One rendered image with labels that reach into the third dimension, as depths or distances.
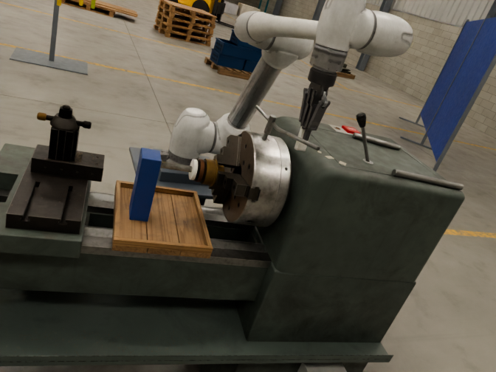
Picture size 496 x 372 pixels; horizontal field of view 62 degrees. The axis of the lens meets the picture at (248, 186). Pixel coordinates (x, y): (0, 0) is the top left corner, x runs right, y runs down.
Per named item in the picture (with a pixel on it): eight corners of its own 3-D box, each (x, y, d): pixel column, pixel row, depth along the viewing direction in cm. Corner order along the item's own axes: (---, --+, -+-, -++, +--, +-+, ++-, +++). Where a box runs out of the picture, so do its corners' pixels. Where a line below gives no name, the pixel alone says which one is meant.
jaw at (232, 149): (242, 170, 144) (245, 137, 146) (248, 167, 139) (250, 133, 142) (212, 164, 140) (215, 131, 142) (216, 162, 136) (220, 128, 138)
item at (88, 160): (102, 167, 141) (105, 154, 139) (101, 182, 132) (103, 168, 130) (36, 157, 133) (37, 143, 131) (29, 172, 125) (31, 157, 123)
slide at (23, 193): (91, 164, 150) (92, 153, 148) (79, 235, 114) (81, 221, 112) (35, 156, 143) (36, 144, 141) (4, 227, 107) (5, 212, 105)
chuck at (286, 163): (246, 190, 165) (274, 121, 149) (265, 246, 140) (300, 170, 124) (238, 189, 164) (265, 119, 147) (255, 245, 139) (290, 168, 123)
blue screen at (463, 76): (398, 117, 964) (449, 13, 866) (432, 130, 951) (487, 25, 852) (401, 169, 597) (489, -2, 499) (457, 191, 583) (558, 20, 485)
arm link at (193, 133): (164, 142, 205) (174, 100, 195) (199, 147, 213) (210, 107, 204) (172, 157, 192) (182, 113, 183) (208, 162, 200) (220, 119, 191)
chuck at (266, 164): (238, 189, 164) (265, 119, 147) (255, 245, 139) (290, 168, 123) (216, 186, 160) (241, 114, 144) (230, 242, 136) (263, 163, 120)
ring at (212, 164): (222, 156, 140) (196, 150, 137) (228, 167, 132) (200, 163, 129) (215, 179, 144) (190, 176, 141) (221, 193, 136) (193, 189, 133)
